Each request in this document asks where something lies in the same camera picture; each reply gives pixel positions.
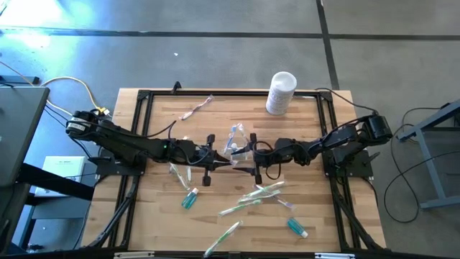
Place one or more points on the black workstation desk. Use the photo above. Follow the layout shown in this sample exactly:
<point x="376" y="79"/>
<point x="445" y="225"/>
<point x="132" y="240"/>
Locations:
<point x="18" y="126"/>

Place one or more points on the teal tube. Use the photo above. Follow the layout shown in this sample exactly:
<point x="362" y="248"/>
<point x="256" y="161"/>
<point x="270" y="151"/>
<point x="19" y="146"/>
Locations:
<point x="189" y="199"/>

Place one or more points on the white box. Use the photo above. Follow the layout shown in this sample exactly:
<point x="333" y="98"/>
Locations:
<point x="64" y="167"/>

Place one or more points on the white bracket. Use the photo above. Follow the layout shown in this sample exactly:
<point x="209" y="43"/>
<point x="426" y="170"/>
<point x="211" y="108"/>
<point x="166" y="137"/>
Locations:
<point x="334" y="255"/>
<point x="133" y="255"/>

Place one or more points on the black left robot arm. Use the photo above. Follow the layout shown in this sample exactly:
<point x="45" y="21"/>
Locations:
<point x="125" y="144"/>

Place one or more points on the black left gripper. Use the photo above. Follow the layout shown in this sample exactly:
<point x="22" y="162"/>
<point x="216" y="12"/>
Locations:
<point x="199" y="155"/>

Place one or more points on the red toothbrush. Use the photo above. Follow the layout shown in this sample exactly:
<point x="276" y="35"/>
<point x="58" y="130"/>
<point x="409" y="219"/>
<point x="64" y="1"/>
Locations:
<point x="241" y="131"/>
<point x="197" y="108"/>

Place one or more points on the black clamp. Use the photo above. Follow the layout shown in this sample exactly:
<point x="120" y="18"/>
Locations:
<point x="176" y="87"/>

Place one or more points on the black power strip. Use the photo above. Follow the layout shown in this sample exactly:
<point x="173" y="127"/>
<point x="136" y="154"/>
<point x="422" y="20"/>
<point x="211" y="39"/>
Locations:
<point x="21" y="80"/>

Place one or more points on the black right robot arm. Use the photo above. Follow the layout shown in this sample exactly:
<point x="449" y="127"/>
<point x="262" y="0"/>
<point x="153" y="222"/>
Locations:
<point x="341" y="138"/>

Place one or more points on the black aluminium table frame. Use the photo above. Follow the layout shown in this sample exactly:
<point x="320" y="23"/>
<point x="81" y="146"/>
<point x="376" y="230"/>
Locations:
<point x="233" y="93"/>

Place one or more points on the white cylindrical container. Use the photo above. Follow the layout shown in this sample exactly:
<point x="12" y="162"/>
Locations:
<point x="281" y="95"/>

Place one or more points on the blue-grey metal cart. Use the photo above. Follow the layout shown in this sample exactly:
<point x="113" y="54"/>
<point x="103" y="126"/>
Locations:
<point x="431" y="121"/>

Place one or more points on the clear acrylic organizer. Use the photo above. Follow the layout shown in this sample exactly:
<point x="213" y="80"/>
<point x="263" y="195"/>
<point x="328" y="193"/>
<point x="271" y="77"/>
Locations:
<point x="240" y="158"/>

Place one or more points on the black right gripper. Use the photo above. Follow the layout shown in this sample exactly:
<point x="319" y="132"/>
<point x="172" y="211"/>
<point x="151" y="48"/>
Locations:
<point x="266" y="158"/>

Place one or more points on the purple toothbrush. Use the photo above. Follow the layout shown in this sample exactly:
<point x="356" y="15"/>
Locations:
<point x="285" y="204"/>

